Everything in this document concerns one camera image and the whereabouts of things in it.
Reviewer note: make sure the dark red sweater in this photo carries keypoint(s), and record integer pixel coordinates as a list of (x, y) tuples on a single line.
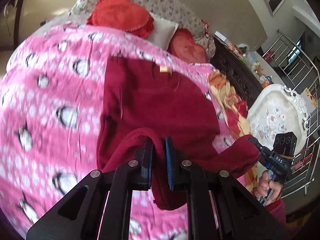
[(141, 102)]

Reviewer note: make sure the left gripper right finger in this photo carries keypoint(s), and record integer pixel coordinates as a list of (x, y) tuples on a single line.
[(219, 206)]

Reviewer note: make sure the floral grey bed headboard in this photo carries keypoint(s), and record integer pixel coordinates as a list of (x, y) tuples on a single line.
[(172, 10)]

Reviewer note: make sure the right red round cushion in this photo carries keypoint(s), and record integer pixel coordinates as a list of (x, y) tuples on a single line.
[(183, 46)]

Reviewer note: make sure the dark carved wooden bench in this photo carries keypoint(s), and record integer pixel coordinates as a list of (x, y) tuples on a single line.
[(237, 73)]

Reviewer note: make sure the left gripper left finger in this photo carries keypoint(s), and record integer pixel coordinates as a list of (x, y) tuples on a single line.
[(99, 206)]

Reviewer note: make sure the white square pillow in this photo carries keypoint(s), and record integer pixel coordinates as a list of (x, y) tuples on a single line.
[(163, 31)]

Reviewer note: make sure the metal stair railing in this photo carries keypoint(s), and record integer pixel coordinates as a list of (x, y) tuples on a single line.
[(286, 62)]

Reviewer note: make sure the orange red floral quilt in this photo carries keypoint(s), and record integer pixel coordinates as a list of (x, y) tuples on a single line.
[(231, 113)]

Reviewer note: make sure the person's right hand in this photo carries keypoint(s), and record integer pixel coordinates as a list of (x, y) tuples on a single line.
[(267, 189)]

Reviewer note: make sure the red round cushion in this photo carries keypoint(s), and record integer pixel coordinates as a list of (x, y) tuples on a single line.
[(124, 15), (183, 46)]

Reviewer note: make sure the left red round cushion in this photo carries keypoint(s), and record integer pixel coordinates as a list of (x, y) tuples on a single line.
[(124, 15)]

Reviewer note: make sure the black camera box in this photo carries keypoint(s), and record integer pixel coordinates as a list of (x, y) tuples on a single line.
[(285, 144)]

